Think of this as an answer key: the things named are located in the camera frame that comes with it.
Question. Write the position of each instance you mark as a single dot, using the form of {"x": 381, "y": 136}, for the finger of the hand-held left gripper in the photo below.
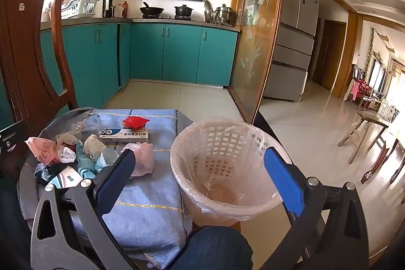
{"x": 14, "y": 134}

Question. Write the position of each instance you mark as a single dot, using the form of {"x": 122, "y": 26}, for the translucent white plastic wad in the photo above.
{"x": 93, "y": 145}

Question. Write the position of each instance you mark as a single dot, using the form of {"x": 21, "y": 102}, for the pink plastic wastebasket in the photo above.
{"x": 218, "y": 146}

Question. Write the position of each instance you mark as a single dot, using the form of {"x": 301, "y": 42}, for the brown bottle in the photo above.
{"x": 125, "y": 10}

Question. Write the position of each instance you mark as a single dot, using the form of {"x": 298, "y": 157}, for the clear plastic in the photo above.
{"x": 90, "y": 124}

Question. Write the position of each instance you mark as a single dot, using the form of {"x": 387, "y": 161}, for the person's leg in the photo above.
{"x": 215, "y": 248}

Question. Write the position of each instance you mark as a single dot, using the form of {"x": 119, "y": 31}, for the white kettle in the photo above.
{"x": 101, "y": 4}

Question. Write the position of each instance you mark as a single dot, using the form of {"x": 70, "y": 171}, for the wooden dining table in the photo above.
{"x": 370, "y": 124}

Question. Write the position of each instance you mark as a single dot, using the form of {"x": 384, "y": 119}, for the white pink plastic bag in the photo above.
{"x": 144, "y": 159}

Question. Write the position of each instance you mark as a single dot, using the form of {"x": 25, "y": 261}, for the wooden dining chair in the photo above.
{"x": 384, "y": 162}

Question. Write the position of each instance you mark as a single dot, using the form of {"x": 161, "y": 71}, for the white medicine box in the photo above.
{"x": 126, "y": 134}

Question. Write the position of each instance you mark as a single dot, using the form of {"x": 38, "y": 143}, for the steel stockpot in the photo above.
{"x": 224, "y": 15}

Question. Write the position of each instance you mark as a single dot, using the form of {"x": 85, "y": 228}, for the wooden chair with blue cushion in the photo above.
{"x": 180, "y": 51}

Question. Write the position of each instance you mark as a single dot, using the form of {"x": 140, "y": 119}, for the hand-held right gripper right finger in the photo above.
{"x": 283, "y": 181}

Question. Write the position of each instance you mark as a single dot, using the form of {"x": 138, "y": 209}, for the black cooking pot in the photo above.
{"x": 183, "y": 10}

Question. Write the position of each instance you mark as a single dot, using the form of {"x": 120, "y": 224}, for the carved wooden chair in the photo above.
{"x": 28, "y": 51}

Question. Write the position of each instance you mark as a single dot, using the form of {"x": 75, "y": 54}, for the black kitchen appliance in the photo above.
{"x": 109, "y": 9}

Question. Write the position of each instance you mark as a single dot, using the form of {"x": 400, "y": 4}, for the pink hanging cloth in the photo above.
{"x": 356, "y": 91}

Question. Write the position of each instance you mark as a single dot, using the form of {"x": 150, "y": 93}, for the black wok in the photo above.
{"x": 152, "y": 10}

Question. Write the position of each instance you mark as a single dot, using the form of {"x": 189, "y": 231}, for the green wall garland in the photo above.
{"x": 369, "y": 51}

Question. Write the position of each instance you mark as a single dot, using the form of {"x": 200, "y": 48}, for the dark green foil wrapper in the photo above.
{"x": 47, "y": 173}

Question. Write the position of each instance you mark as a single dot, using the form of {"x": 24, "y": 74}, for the brown wooden door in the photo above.
{"x": 329, "y": 55}

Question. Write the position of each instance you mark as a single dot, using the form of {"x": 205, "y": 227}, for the gas stove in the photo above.
{"x": 167, "y": 17}

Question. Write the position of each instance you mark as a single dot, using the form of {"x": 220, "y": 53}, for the steel pot lid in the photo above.
{"x": 208, "y": 12}

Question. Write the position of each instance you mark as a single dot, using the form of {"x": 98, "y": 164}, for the white blue striped packet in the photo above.
{"x": 65, "y": 180}

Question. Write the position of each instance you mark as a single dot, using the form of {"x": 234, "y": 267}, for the clear plastic bin liner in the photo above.
{"x": 253, "y": 134}

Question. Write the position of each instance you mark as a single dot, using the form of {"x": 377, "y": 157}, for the red wrapper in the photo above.
{"x": 134, "y": 122}

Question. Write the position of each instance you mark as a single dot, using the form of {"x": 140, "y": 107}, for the small white plastic scrap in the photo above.
{"x": 67, "y": 155}

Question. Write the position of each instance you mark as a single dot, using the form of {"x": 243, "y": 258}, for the silver refrigerator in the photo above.
{"x": 297, "y": 36}

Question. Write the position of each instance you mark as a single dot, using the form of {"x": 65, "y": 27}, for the white dish rack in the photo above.
{"x": 79, "y": 7}

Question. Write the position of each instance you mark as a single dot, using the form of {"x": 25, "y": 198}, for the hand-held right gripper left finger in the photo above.
{"x": 115, "y": 181}

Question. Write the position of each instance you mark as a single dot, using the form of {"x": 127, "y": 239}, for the pale teal plastic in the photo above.
{"x": 85, "y": 167}

